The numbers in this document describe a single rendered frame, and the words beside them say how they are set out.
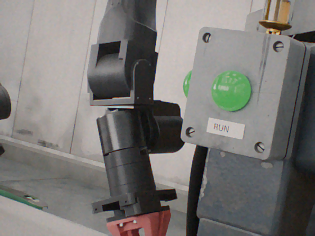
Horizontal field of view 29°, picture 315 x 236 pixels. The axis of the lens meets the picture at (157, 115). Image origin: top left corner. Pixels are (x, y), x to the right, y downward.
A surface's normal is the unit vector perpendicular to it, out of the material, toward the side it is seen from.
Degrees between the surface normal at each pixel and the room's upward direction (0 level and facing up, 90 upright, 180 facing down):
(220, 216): 90
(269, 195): 90
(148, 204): 64
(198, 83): 90
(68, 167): 90
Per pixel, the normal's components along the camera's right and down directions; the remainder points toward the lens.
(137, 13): 0.73, -0.25
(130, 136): 0.33, -0.26
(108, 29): -0.65, -0.22
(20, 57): -0.53, -0.05
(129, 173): -0.02, -0.19
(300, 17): -0.98, -0.17
